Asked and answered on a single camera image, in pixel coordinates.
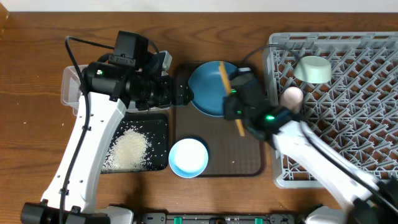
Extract pink cup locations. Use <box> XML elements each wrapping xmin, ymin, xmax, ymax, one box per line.
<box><xmin>279</xmin><ymin>86</ymin><xmax>304</xmax><ymax>113</ymax></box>

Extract light green bowl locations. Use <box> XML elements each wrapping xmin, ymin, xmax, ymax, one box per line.
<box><xmin>294</xmin><ymin>56</ymin><xmax>332</xmax><ymax>84</ymax></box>

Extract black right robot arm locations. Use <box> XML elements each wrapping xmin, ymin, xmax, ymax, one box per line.
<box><xmin>223</xmin><ymin>72</ymin><xmax>397</xmax><ymax>223</ymax></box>

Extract dark blue plate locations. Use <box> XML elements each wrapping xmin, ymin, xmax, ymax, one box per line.
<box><xmin>188</xmin><ymin>61</ymin><xmax>227</xmax><ymax>117</ymax></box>

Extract black plastic tray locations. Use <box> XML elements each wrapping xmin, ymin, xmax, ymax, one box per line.
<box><xmin>113</xmin><ymin>113</ymin><xmax>169</xmax><ymax>171</ymax></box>

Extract pile of white rice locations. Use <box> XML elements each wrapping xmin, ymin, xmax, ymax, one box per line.
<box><xmin>101</xmin><ymin>121</ymin><xmax>159</xmax><ymax>174</ymax></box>

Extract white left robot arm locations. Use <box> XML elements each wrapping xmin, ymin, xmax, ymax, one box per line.
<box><xmin>21</xmin><ymin>31</ymin><xmax>193</xmax><ymax>223</ymax></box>

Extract brown serving tray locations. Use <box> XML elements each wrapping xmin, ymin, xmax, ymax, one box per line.
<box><xmin>174</xmin><ymin>62</ymin><xmax>266</xmax><ymax>177</ymax></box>

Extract grey dishwasher rack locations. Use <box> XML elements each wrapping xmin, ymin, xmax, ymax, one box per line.
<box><xmin>262</xmin><ymin>32</ymin><xmax>397</xmax><ymax>180</ymax></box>

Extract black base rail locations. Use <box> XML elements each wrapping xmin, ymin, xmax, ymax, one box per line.
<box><xmin>132</xmin><ymin>213</ymin><xmax>296</xmax><ymax>224</ymax></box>

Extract light blue bowl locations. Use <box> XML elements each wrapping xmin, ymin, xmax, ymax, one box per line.
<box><xmin>169</xmin><ymin>138</ymin><xmax>209</xmax><ymax>179</ymax></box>

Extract clear plastic bin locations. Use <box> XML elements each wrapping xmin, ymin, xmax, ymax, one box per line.
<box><xmin>60</xmin><ymin>64</ymin><xmax>170</xmax><ymax>116</ymax></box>

